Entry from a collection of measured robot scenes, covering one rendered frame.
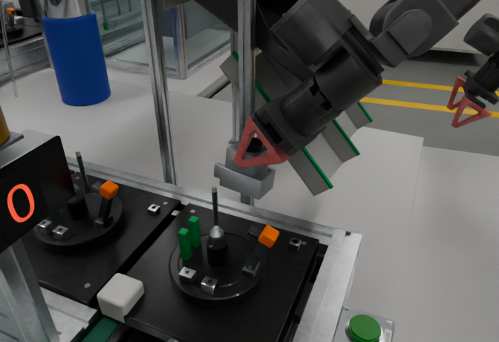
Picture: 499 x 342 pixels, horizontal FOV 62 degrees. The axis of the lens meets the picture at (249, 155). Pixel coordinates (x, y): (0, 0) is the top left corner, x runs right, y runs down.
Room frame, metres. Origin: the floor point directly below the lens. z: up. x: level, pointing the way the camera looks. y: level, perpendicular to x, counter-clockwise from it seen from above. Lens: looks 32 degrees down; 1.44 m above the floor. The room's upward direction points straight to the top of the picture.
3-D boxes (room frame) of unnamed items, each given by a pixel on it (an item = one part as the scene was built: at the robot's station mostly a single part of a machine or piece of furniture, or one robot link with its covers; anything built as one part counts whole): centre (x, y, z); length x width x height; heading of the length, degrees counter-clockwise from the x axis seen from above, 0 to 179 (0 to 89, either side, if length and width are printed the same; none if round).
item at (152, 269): (0.43, 0.05, 0.96); 0.24 x 0.24 x 0.02; 67
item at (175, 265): (0.43, 0.05, 0.98); 0.14 x 0.14 x 0.02
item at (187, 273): (0.40, 0.08, 1.00); 0.02 x 0.01 x 0.02; 67
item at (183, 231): (0.44, 0.09, 1.01); 0.01 x 0.01 x 0.05; 67
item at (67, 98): (1.30, 0.55, 1.00); 0.16 x 0.16 x 0.27
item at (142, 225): (0.53, 0.28, 1.01); 0.24 x 0.24 x 0.13; 67
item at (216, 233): (0.43, 0.05, 1.04); 0.02 x 0.02 x 0.03
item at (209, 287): (0.38, 0.05, 1.00); 0.02 x 0.01 x 0.02; 67
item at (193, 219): (0.46, 0.08, 1.01); 0.01 x 0.01 x 0.05; 67
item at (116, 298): (0.38, 0.17, 0.97); 0.05 x 0.05 x 0.04; 67
